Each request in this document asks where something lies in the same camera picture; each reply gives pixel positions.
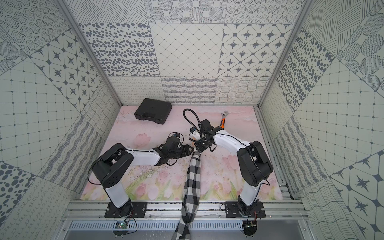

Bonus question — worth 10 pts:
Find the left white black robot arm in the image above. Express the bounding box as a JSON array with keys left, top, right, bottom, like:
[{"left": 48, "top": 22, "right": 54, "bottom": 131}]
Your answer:
[{"left": 89, "top": 135, "right": 194, "bottom": 219}]

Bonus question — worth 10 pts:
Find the orange black adjustable wrench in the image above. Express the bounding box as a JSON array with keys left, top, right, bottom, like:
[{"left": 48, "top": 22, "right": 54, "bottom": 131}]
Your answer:
[{"left": 220, "top": 111, "right": 229, "bottom": 129}]

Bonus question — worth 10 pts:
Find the aluminium rail frame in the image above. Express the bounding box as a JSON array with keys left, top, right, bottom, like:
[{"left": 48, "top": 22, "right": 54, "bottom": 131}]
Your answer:
[{"left": 62, "top": 200, "right": 309, "bottom": 221}]

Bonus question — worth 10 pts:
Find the mannequin hand with long nails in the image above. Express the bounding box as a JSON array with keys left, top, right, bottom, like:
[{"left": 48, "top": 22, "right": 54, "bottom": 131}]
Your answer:
[{"left": 190, "top": 131, "right": 201, "bottom": 151}]

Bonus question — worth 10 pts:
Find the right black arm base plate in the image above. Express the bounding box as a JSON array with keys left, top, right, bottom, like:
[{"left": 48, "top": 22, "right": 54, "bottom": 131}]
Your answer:
[{"left": 224, "top": 200, "right": 266, "bottom": 218}]

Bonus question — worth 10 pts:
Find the right circuit board with cables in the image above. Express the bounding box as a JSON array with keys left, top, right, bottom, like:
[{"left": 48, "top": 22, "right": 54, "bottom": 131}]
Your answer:
[{"left": 243, "top": 211, "right": 258, "bottom": 237}]

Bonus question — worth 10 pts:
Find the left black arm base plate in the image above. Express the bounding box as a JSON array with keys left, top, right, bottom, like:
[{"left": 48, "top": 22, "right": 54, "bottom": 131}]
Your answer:
[{"left": 105, "top": 201, "right": 148, "bottom": 219}]

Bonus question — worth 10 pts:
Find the black white plaid sleeve forearm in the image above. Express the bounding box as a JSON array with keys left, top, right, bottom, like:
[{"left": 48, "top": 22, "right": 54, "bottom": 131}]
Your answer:
[{"left": 172, "top": 151, "right": 201, "bottom": 240}]

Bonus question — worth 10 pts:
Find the left circuit board with cables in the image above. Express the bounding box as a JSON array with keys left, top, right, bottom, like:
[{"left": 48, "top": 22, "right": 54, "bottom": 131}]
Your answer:
[{"left": 113, "top": 210, "right": 139, "bottom": 237}]

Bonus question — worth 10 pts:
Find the black plastic tool case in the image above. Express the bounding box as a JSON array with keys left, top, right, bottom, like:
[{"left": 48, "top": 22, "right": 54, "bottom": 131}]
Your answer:
[{"left": 135, "top": 98, "right": 172, "bottom": 125}]

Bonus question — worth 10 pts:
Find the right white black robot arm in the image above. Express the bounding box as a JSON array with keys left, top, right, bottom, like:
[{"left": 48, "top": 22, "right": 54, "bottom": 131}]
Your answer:
[{"left": 189, "top": 120, "right": 273, "bottom": 216}]

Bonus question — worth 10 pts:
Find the right gripper black cable loop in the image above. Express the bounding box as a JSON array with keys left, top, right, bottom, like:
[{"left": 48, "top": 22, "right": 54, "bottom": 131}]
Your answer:
[{"left": 182, "top": 108, "right": 202, "bottom": 133}]

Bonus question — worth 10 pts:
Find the circuit board with cables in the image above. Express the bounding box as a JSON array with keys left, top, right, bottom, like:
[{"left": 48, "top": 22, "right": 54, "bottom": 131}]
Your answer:
[
  {"left": 113, "top": 210, "right": 139, "bottom": 237},
  {"left": 243, "top": 211, "right": 258, "bottom": 237}
]

